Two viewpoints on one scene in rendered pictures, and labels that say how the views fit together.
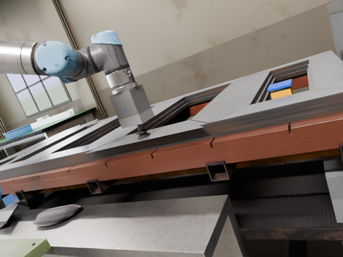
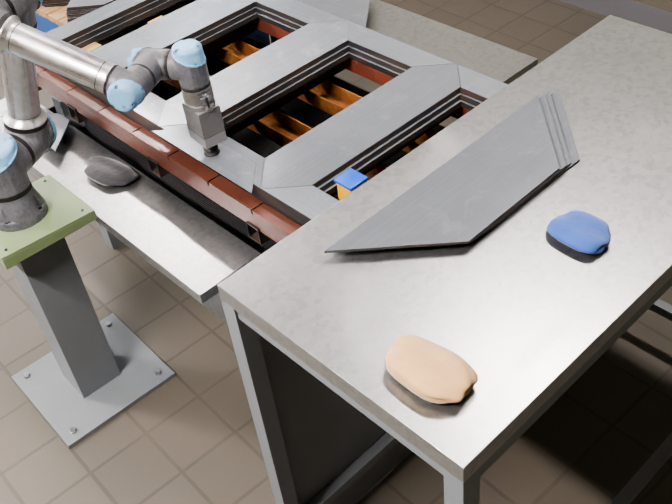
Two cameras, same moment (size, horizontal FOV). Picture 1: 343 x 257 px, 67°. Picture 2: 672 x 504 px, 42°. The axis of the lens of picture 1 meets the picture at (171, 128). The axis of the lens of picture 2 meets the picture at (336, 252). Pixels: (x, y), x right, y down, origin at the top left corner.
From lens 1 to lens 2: 1.69 m
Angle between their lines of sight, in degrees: 35
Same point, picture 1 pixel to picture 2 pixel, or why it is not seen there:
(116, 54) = (193, 77)
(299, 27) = not seen: outside the picture
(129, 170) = (188, 179)
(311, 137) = not seen: hidden behind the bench
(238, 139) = (269, 223)
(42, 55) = (112, 95)
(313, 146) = not seen: hidden behind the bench
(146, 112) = (215, 137)
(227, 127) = (273, 202)
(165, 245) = (182, 273)
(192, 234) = (205, 276)
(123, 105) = (192, 121)
